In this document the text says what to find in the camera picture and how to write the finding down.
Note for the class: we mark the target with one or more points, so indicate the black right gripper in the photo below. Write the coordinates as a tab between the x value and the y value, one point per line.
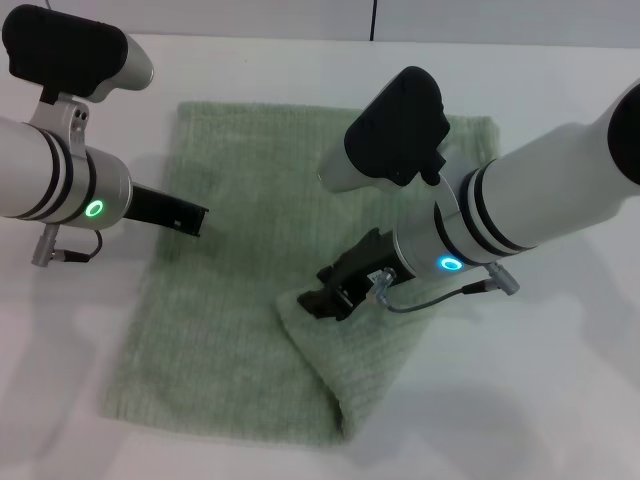
372	265

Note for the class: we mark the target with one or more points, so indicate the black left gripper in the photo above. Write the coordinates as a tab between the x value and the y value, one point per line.
160	207

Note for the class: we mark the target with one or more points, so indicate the light green ribbed towel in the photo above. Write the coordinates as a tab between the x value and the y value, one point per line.
240	310

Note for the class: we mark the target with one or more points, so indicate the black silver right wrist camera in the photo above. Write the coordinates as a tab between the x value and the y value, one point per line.
395	125

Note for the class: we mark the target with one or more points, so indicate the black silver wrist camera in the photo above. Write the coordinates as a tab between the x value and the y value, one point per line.
65	50
395	125

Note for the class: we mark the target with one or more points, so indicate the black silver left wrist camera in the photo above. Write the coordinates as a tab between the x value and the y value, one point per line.
65	50

